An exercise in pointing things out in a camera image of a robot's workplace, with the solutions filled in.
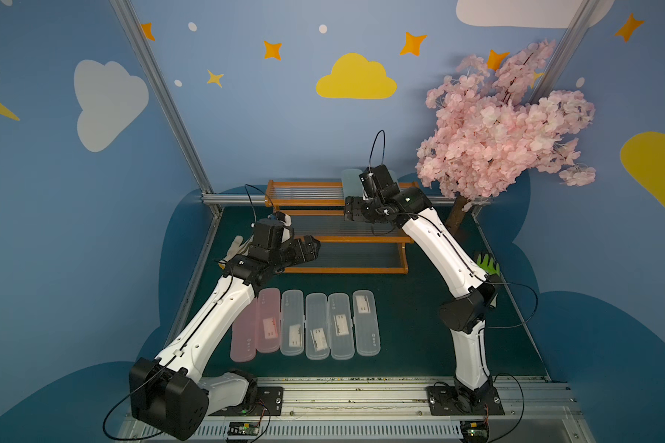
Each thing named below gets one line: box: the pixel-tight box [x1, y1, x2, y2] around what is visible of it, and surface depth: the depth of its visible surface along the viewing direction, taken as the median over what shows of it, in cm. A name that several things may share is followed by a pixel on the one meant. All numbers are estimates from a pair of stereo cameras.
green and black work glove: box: [476, 252, 502, 278], surface depth 104 cm
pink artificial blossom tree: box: [414, 40, 597, 237], surface depth 72 cm
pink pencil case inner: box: [255, 287, 281, 354], surface depth 90 cm
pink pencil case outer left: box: [229, 297, 257, 363], surface depth 86 cm
